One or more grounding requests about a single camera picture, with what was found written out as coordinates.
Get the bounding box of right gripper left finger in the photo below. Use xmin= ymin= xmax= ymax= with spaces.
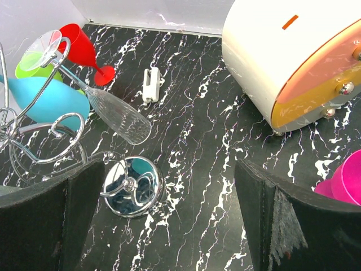
xmin=1 ymin=159 xmax=105 ymax=270

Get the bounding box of chrome wine glass rack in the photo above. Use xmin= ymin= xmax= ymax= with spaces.
xmin=1 ymin=42 xmax=164 ymax=218

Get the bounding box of pink wine glass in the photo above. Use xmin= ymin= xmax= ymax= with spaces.
xmin=314 ymin=150 xmax=360 ymax=206

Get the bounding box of clear champagne flute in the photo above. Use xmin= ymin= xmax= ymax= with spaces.
xmin=21 ymin=30 xmax=152 ymax=145

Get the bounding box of red wine glass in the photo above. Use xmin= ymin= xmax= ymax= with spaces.
xmin=60 ymin=23 xmax=115 ymax=86

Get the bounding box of green wine glass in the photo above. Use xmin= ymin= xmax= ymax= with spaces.
xmin=15 ymin=53 xmax=54 ymax=78

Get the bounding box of cyan wine glass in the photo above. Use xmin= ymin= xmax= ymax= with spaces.
xmin=8 ymin=77 xmax=90 ymax=123

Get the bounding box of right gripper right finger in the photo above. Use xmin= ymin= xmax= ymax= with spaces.
xmin=234 ymin=159 xmax=360 ymax=270

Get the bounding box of white cylindrical stool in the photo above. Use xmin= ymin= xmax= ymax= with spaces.
xmin=222 ymin=1 xmax=360 ymax=135

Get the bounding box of clear tumbler glass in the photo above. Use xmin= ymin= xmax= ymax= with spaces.
xmin=0 ymin=185 xmax=21 ymax=196

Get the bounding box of small white clip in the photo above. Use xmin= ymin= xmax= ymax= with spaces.
xmin=142 ymin=67 xmax=161 ymax=104

